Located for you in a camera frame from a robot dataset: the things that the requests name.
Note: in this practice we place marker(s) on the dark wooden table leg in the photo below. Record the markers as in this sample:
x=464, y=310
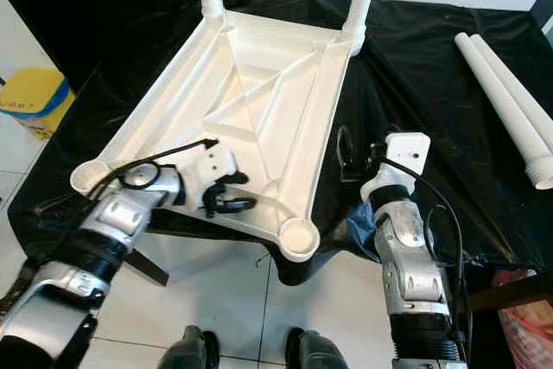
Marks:
x=149, y=267
x=510, y=291

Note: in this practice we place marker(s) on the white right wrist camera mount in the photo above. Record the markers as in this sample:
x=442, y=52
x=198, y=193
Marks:
x=402, y=157

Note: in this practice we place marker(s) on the pink plastic bag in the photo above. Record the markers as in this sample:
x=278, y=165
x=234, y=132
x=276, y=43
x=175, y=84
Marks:
x=527, y=317

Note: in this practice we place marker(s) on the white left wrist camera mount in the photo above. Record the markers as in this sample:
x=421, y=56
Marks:
x=212, y=162

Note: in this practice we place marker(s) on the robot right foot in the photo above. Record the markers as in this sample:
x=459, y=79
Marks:
x=315, y=352

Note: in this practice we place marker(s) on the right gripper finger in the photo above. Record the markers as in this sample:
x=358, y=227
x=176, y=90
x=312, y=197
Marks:
x=342, y=151

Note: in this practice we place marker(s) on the yellow bin with blue band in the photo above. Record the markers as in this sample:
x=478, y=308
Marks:
x=34, y=101

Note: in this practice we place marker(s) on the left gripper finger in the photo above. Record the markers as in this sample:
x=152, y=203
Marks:
x=235, y=177
x=240, y=206

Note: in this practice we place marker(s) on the white plastic children table top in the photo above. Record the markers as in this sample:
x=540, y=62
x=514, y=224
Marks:
x=242, y=101

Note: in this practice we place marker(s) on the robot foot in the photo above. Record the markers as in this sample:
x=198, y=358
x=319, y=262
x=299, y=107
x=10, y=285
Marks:
x=194, y=350
x=315, y=352

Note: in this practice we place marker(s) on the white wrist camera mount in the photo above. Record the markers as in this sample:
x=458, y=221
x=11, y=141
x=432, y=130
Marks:
x=402, y=157
x=212, y=162

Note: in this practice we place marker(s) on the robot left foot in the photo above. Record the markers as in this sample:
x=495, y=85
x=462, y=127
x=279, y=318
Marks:
x=194, y=350

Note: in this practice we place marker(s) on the black plastic table cover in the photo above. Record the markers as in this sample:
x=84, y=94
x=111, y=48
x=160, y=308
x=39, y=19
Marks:
x=406, y=66

